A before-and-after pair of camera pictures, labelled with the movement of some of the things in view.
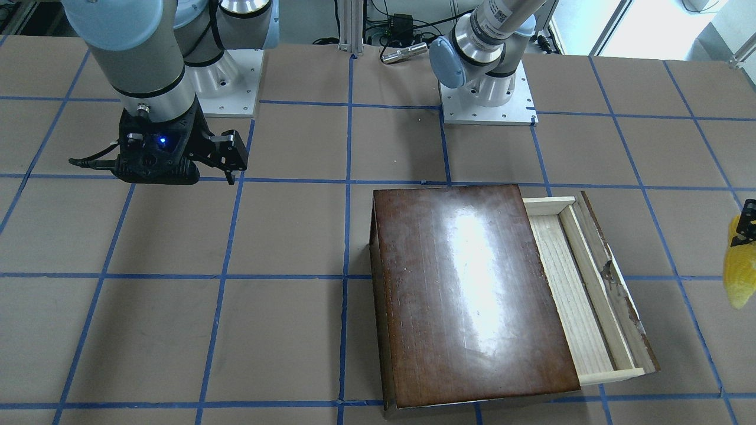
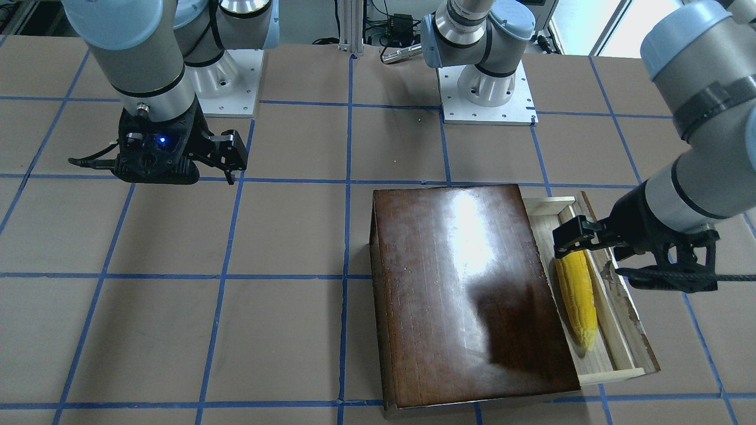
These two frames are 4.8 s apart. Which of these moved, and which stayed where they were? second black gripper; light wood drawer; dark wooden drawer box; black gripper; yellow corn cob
Moved: black gripper; yellow corn cob
Stayed: light wood drawer; dark wooden drawer box; second black gripper
